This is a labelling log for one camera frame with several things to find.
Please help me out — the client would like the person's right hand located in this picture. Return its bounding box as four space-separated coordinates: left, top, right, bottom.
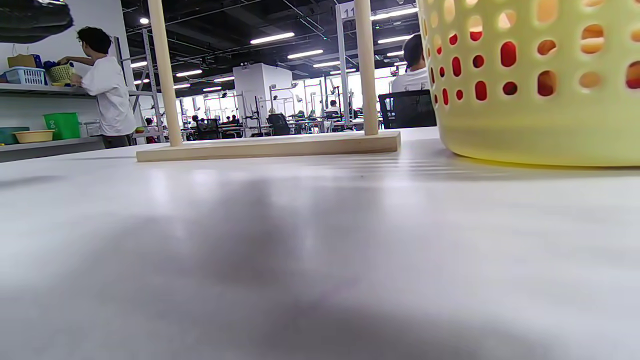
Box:
0 0 74 44

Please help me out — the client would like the wooden towel rack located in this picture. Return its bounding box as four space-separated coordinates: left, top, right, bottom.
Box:
136 0 402 163

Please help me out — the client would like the red towel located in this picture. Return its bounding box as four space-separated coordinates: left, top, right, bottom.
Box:
427 30 521 108

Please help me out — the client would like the brown paper bag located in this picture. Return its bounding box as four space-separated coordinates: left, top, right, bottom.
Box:
7 45 43 69

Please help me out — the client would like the blue plastic basket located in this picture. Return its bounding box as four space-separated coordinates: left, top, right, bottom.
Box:
4 66 48 87

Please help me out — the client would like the yellow-green woven basket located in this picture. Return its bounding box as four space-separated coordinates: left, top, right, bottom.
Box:
47 62 76 87

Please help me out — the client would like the grey storage shelf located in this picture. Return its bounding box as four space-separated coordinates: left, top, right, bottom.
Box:
0 82 166 163

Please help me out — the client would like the green plastic bin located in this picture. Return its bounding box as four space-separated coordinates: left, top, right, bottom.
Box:
43 112 82 141

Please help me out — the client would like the yellow plastic bowl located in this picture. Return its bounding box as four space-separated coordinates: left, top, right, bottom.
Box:
12 129 55 145

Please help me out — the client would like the teal box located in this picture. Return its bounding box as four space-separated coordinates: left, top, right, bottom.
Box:
0 126 30 146

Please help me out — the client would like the black mesh office chair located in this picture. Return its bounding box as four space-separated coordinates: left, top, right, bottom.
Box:
195 118 221 141
377 90 438 130
266 113 291 137

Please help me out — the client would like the yellow perforated plastic basket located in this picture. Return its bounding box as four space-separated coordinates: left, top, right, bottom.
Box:
417 0 640 168

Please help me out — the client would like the white metal post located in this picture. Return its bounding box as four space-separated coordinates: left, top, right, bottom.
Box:
334 1 357 128

